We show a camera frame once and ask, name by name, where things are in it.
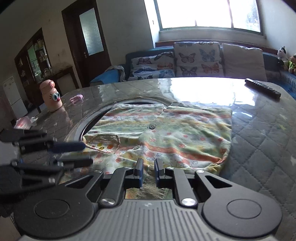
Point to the large butterfly print pillow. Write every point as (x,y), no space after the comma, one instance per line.
(197,59)

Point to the black and white plush cow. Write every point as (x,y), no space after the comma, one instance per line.
(282,54)

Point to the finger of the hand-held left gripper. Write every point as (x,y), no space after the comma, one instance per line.
(67,146)
(76,161)

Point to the dark wooden side table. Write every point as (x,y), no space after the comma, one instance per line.
(64,78)

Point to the floral printed shirt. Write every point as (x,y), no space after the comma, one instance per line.
(180,139)

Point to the white tissue packet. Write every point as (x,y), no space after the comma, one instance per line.
(24,122)

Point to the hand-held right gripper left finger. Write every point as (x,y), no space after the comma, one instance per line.
(138,172)

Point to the blue sofa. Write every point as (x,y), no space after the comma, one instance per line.
(141,53)

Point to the small pink hair clip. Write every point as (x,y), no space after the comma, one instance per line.
(76,98)

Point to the dark wooden display cabinet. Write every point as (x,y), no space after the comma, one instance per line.
(34,58)

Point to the black remote control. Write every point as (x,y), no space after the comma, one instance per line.
(262,88)

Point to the dark wooden door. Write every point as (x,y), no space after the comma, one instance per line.
(87,41)

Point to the small butterfly print pillow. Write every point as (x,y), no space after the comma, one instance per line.
(152,67)

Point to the plain white cushion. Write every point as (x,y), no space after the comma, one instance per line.
(245,61)

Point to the brown plush bear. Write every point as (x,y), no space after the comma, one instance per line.
(291,63)

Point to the white refrigerator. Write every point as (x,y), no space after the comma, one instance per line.
(15,97)

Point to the blue blanket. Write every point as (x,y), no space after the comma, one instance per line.
(106,76)

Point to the grey quilted star table cover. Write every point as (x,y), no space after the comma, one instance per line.
(259,132)

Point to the window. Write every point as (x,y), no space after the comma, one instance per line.
(208,14)

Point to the pink cartoon face bottle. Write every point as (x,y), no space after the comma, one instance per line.
(51,97)

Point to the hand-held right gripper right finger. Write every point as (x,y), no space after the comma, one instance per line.
(158,172)

